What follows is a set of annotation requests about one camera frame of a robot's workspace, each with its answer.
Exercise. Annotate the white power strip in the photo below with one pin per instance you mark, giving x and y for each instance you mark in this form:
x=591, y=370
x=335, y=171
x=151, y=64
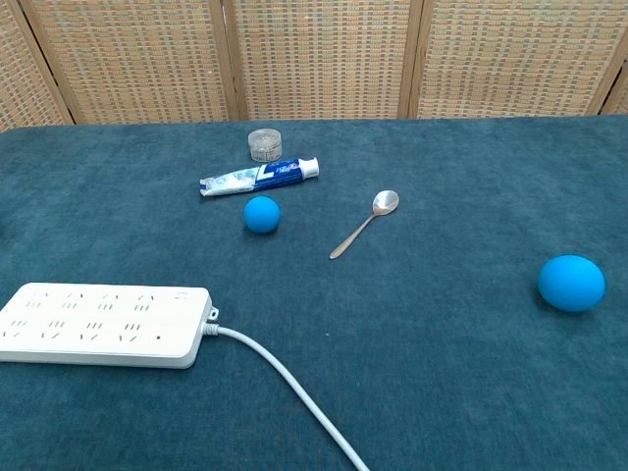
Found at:
x=98, y=324

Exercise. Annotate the small blue ball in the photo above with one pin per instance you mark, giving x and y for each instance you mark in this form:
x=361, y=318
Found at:
x=262, y=214

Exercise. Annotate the silver metal spoon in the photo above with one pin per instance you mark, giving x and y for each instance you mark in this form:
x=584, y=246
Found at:
x=385, y=203

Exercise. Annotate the blue white toothpaste tube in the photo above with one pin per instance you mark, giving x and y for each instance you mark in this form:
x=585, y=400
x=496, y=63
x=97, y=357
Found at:
x=260, y=177

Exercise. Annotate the clear round plastic container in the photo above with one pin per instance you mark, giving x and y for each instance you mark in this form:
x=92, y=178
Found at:
x=265, y=145

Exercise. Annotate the teal table cloth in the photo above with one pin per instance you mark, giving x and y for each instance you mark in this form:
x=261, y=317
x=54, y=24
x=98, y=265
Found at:
x=392, y=343

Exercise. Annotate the woven folding screen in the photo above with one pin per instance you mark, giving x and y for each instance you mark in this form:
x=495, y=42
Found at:
x=319, y=59

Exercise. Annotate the large blue ball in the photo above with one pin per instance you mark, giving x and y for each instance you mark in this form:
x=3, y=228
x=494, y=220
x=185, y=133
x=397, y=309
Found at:
x=571, y=283

